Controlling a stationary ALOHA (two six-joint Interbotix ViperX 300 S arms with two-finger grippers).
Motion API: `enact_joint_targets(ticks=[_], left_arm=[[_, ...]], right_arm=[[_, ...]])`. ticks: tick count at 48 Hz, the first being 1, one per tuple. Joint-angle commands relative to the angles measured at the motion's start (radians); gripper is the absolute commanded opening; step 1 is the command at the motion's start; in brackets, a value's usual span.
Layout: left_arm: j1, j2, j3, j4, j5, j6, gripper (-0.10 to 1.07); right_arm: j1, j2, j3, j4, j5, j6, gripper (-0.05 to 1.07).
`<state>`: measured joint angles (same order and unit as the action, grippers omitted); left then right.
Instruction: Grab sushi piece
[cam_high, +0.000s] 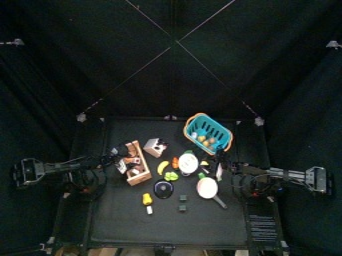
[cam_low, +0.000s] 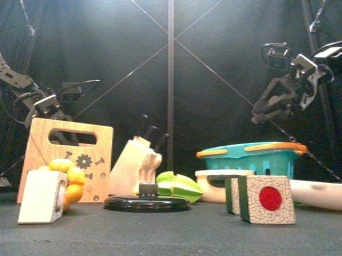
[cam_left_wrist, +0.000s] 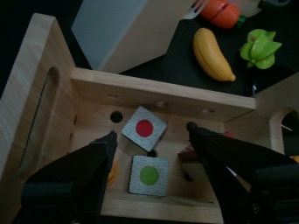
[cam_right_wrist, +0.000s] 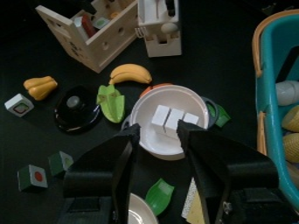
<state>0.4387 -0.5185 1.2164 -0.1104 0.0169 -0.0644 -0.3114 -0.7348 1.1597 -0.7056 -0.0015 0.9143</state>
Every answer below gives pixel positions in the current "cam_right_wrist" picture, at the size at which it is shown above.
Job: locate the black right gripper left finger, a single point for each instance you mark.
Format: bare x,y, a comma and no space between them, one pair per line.
97,169

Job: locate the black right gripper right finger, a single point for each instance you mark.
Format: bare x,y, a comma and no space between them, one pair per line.
225,163

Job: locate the green wrapped sushi cube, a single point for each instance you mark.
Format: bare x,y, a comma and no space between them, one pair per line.
57,163

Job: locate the green toy leaf piece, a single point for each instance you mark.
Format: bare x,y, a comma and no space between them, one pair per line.
222,116

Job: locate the sushi cube red centre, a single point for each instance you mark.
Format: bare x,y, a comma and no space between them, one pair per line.
33,177

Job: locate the white rice sushi block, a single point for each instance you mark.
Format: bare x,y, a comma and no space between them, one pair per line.
190,118
158,116
173,118

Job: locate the yellow toy corn piece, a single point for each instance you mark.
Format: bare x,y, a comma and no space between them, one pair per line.
291,119
291,147

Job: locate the white sushi cube green filling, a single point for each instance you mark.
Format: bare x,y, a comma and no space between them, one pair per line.
18,105

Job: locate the orange toy food piece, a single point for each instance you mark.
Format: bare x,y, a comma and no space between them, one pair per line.
149,88

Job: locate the red toy food piece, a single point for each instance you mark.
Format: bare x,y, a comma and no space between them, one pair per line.
88,26

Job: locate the small sushi piece green centre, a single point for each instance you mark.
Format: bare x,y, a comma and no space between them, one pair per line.
100,22

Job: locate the yellow toy cheese slice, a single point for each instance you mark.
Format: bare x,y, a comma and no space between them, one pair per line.
193,208

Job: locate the dark grey toy pot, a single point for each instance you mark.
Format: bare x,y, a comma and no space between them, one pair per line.
212,112

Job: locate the white plate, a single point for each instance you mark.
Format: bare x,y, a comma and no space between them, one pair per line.
137,211

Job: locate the green toy lettuce leaf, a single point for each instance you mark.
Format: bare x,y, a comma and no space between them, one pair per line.
110,105
160,195

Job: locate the black pot lid grey knob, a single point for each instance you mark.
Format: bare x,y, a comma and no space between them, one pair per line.
76,115

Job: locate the white bowl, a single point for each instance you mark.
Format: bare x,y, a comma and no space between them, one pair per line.
174,96

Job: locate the yellow-orange toy bell pepper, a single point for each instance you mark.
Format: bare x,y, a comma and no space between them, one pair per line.
38,87

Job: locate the yellow toy banana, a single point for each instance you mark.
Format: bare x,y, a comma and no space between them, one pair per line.
129,73

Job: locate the light wooden crate box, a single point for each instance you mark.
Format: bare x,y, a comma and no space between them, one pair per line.
104,43

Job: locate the white wooden utensil holder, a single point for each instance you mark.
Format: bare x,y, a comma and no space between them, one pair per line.
162,46

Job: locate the white toy fork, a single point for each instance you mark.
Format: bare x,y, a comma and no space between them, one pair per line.
140,32

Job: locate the small white toy egg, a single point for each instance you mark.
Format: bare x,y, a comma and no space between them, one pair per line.
169,28

